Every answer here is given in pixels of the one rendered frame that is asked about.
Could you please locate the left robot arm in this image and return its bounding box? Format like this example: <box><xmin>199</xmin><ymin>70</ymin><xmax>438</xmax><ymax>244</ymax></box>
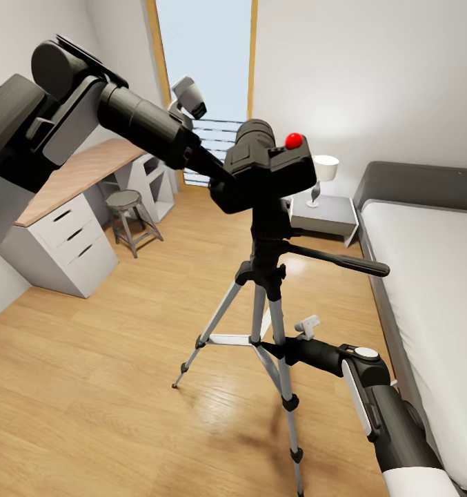
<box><xmin>0</xmin><ymin>34</ymin><xmax>239</xmax><ymax>246</ymax></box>

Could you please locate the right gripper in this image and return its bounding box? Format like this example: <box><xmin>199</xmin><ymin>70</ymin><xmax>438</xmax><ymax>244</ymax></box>
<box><xmin>261</xmin><ymin>337</ymin><xmax>326</xmax><ymax>369</ymax></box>

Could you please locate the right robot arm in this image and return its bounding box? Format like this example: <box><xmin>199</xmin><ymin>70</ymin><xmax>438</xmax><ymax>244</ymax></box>
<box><xmin>261</xmin><ymin>315</ymin><xmax>459</xmax><ymax>497</ymax></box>

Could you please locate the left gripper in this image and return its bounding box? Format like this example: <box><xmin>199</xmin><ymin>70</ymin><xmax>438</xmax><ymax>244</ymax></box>
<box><xmin>128</xmin><ymin>99</ymin><xmax>239</xmax><ymax>186</ymax></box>

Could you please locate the camera tripod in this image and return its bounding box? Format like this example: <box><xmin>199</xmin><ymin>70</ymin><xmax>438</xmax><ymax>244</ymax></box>
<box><xmin>172</xmin><ymin>198</ymin><xmax>390</xmax><ymax>497</ymax></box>

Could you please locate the digital camera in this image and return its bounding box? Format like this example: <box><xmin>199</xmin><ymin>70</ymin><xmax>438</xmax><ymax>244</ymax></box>
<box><xmin>208</xmin><ymin>118</ymin><xmax>317</xmax><ymax>215</ymax></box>

